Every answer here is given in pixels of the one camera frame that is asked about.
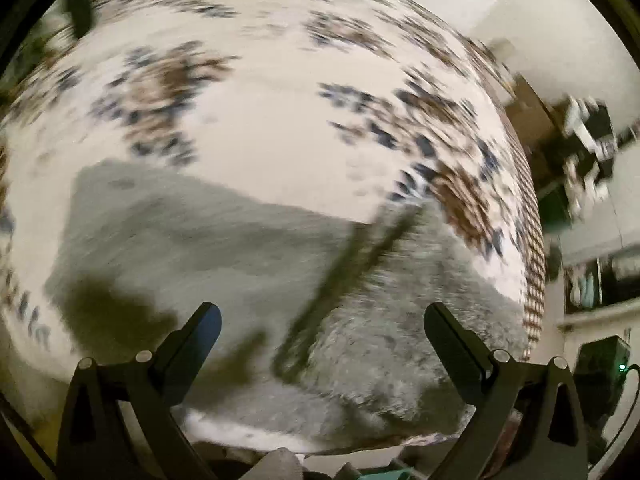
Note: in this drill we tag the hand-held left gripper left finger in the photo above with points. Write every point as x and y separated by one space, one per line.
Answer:
197 345

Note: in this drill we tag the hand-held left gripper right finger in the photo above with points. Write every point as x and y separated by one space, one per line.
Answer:
452 347

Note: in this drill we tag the grey fluffy towel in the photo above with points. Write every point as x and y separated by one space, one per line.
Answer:
200 250

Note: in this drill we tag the rack with teal bins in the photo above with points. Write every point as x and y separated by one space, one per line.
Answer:
395 475

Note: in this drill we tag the white wardrobe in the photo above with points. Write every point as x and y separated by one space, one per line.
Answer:
605 240

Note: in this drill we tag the bed with floral sheet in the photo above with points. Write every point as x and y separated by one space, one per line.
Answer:
260 125

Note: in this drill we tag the black and white jacket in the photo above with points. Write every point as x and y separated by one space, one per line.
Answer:
600 130

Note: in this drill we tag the large cardboard box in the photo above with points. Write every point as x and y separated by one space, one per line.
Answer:
530 105

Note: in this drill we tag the black cloth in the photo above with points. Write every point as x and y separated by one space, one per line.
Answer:
80 2

